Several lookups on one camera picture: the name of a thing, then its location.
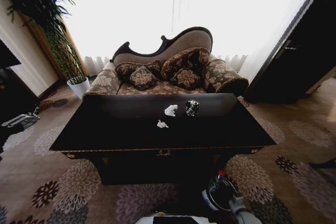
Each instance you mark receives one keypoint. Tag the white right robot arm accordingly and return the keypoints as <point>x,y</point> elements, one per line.
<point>245,214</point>

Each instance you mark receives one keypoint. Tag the floral upholstered chaise sofa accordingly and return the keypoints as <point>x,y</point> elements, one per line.
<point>162,87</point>

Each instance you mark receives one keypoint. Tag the large crumpled white tissue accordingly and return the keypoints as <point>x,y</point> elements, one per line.
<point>170,110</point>

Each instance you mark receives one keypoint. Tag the small crumpled white tissue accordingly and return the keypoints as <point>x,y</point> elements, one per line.
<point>160,124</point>

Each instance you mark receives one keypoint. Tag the square floral cushion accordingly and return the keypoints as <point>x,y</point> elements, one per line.
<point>187,78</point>
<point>143,78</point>

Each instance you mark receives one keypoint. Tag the large dark floral cushion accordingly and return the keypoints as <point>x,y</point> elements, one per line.
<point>183,60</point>

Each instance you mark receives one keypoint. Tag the long floral bolster cushion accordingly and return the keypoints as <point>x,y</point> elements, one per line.
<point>124,70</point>

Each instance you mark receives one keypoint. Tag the dark wooden table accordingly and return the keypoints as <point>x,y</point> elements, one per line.
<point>131,134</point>

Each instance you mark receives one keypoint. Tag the white plant pot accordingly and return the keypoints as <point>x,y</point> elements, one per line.
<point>80,87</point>

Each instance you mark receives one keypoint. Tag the red capped plastic bottle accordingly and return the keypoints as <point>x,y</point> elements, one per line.
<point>221,174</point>

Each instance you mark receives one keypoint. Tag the white sheer curtain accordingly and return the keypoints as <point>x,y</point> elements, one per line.
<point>126,11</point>

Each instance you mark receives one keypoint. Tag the white robot front shell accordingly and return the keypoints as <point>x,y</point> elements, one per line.
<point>147,220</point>

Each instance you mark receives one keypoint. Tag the dark wooden door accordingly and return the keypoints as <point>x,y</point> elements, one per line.
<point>296,58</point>

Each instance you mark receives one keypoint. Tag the silver metal floor object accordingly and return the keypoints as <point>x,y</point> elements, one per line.
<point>25,119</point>

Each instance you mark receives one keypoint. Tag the dark wooden cabinet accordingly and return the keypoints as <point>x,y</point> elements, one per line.
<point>14,95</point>

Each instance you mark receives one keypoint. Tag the tall green potted plant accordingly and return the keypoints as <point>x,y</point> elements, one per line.
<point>39,1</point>

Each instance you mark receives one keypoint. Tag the dark flat screen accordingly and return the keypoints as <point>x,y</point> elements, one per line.
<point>6,56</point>

